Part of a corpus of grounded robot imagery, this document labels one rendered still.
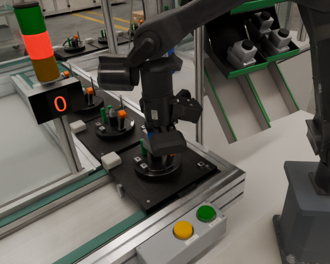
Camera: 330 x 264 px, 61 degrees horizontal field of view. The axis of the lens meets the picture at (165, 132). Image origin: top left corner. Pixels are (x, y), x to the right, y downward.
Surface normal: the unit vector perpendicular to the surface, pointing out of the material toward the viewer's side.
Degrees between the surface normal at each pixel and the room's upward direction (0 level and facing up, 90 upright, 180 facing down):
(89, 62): 90
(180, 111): 69
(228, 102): 45
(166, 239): 0
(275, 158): 0
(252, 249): 0
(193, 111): 92
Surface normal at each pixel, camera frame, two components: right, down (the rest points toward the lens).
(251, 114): 0.27, -0.26
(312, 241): -0.14, 0.55
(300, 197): -0.07, -0.84
